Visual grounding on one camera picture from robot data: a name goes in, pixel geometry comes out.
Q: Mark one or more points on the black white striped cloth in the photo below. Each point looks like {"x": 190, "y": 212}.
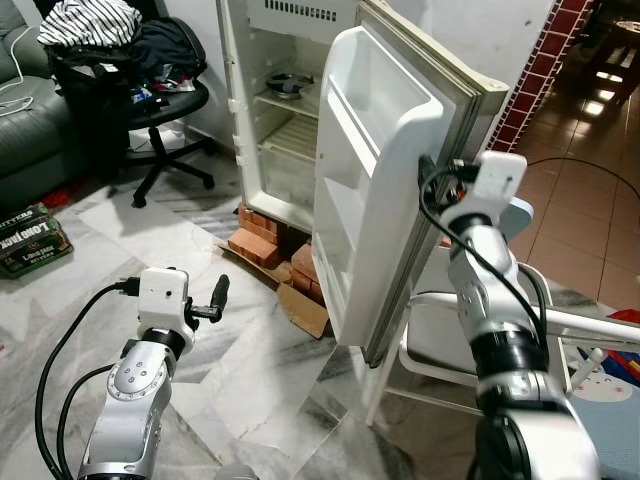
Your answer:
{"x": 90, "y": 22}

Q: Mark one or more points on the small dark printed box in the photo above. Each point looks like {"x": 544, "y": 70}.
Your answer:
{"x": 25, "y": 218}

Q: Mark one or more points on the red brick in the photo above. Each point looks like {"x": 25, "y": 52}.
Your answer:
{"x": 255, "y": 248}
{"x": 265, "y": 220}
{"x": 305, "y": 272}

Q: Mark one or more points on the flat white fridge shelf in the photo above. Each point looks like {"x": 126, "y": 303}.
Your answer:
{"x": 290, "y": 104}

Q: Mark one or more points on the brown cardboard piece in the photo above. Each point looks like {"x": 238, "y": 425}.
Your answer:
{"x": 305, "y": 315}

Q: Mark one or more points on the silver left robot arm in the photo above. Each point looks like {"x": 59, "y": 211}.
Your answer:
{"x": 135, "y": 385}

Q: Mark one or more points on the round blue cartoon cushion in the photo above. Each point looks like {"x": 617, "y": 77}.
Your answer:
{"x": 610, "y": 430}

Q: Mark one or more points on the metal bowl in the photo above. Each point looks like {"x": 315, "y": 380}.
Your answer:
{"x": 288, "y": 85}

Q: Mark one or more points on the black garment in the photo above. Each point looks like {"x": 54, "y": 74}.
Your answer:
{"x": 168, "y": 48}

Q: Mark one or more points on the red and blue plastic item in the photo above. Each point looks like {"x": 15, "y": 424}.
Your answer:
{"x": 625, "y": 355}

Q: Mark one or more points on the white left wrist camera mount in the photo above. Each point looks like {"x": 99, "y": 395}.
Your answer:
{"x": 163, "y": 295}

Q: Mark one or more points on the grey green sofa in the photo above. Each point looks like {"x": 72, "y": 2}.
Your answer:
{"x": 30, "y": 130}

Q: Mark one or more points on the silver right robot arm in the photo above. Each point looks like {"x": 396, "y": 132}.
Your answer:
{"x": 510, "y": 360}

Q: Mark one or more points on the white metal bar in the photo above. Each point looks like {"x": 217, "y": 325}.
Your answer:
{"x": 600, "y": 328}

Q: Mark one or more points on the white fridge cabinet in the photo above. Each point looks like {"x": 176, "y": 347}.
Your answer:
{"x": 300, "y": 15}

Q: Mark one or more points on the white fridge door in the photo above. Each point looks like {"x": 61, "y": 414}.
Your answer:
{"x": 380, "y": 130}

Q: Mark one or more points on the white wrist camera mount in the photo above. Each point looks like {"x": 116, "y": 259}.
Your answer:
{"x": 163, "y": 295}
{"x": 500, "y": 180}

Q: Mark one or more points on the green black Long Jack box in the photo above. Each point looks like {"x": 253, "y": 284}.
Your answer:
{"x": 35, "y": 252}

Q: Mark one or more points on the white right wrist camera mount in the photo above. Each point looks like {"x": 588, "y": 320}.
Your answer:
{"x": 500, "y": 180}

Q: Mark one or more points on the black office chair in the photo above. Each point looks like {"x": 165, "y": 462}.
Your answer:
{"x": 165, "y": 110}

